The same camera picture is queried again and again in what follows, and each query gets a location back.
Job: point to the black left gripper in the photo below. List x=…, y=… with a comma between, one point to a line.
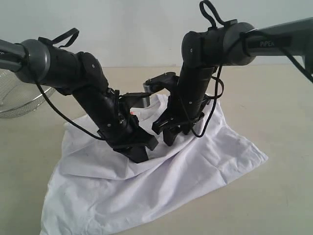
x=123, y=134

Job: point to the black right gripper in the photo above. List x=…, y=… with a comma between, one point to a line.
x=179, y=116

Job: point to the white t-shirt red print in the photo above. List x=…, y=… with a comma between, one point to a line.
x=94, y=190

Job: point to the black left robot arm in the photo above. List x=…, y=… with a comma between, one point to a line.
x=46, y=62

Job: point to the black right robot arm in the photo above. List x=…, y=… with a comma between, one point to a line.
x=205, y=53

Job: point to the metal mesh basket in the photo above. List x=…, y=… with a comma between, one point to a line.
x=17, y=98

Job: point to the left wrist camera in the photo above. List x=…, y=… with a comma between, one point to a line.
x=134, y=100

